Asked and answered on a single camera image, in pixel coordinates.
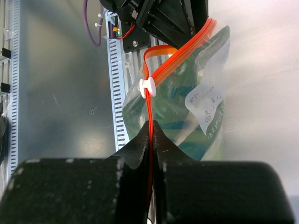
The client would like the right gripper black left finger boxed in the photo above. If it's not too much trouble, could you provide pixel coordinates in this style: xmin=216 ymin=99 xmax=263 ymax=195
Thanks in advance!
xmin=0 ymin=123 xmax=150 ymax=224

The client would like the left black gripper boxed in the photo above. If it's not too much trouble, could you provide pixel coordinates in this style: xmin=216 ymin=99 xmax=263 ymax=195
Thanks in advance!
xmin=100 ymin=0 xmax=208 ymax=48

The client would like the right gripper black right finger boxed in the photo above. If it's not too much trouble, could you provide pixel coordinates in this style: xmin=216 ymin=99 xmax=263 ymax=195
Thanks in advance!
xmin=153 ymin=122 xmax=295 ymax=224

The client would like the clear zip bag orange zipper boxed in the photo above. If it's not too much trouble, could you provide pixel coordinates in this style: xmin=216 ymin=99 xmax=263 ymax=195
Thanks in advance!
xmin=121 ymin=17 xmax=231 ymax=210

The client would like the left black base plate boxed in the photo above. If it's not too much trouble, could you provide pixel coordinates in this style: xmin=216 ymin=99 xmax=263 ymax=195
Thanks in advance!
xmin=122 ymin=25 xmax=151 ymax=53

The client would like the aluminium mounting rail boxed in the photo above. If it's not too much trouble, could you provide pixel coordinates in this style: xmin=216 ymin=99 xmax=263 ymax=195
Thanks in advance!
xmin=122 ymin=47 xmax=169 ymax=94

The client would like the white slotted cable duct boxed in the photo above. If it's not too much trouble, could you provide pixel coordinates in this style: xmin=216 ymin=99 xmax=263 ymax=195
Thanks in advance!
xmin=106 ymin=12 xmax=129 ymax=151

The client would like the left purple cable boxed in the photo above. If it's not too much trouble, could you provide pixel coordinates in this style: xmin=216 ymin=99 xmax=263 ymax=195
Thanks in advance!
xmin=83 ymin=0 xmax=103 ymax=46

